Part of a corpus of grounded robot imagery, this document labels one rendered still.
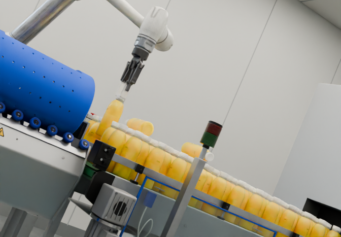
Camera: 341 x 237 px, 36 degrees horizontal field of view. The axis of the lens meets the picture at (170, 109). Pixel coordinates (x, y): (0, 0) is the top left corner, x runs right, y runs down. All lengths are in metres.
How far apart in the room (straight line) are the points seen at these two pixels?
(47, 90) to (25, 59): 0.14
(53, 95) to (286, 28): 4.42
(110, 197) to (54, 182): 0.27
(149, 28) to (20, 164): 0.81
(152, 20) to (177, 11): 3.12
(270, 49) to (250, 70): 0.35
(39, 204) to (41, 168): 0.17
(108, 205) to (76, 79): 0.51
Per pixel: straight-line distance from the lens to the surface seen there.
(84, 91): 2.11
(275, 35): 6.08
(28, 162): 2.08
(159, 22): 2.36
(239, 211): 2.53
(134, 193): 2.17
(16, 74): 2.01
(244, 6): 5.87
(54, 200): 2.19
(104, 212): 1.99
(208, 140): 2.11
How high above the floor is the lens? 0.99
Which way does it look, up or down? 6 degrees up
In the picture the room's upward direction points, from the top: 24 degrees clockwise
